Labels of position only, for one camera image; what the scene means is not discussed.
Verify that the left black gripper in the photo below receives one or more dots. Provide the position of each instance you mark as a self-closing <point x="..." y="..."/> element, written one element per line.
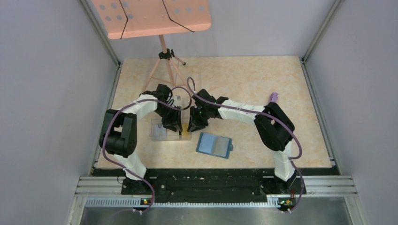
<point x="174" y="122"/>

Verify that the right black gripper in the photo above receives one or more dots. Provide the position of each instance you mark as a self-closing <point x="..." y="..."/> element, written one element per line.
<point x="195" y="124"/>

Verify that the clear plastic box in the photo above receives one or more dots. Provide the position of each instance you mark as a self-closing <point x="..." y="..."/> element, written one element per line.
<point x="160" y="134"/>

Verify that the blue card holder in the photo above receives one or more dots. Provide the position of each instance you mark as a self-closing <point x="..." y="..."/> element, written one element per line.
<point x="214" y="145"/>

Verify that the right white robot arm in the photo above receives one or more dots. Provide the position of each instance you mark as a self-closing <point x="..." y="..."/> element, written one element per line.
<point x="274" y="127"/>

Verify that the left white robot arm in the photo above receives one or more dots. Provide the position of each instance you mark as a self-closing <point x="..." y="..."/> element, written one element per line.
<point x="119" y="133"/>

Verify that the purple glitter cylinder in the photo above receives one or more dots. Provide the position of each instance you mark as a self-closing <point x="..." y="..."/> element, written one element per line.
<point x="273" y="97"/>

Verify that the pink music stand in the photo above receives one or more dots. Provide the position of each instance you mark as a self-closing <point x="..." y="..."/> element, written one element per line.
<point x="141" y="18"/>

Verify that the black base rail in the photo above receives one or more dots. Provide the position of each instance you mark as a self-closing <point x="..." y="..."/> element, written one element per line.
<point x="205" y="185"/>

